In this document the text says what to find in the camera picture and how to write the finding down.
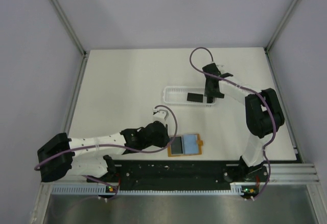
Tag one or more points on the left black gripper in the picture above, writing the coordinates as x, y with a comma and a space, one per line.
165, 139

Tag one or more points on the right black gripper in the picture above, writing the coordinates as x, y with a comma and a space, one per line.
208, 93

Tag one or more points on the dark credit card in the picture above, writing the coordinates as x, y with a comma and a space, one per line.
176, 146
194, 97

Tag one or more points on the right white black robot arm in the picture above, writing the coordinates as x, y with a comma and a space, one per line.
263, 114

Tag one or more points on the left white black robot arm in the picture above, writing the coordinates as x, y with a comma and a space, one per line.
63, 156

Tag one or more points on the clear plastic card tray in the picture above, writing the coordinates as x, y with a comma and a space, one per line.
176, 95

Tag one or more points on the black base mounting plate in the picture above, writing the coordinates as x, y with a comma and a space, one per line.
174, 175

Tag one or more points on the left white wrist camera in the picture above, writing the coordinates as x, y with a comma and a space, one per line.
160, 115

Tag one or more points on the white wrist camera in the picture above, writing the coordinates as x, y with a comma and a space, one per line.
160, 115
220, 66

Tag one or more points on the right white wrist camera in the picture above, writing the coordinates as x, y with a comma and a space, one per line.
220, 66

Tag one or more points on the aluminium front rail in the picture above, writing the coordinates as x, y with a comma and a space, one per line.
293, 174

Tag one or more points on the right aluminium frame post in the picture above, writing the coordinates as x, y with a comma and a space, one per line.
281, 25

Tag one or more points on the aluminium frame post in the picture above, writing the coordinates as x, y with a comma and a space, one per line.
68, 26
281, 25

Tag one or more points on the left aluminium frame post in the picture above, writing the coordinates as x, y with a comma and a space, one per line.
68, 26

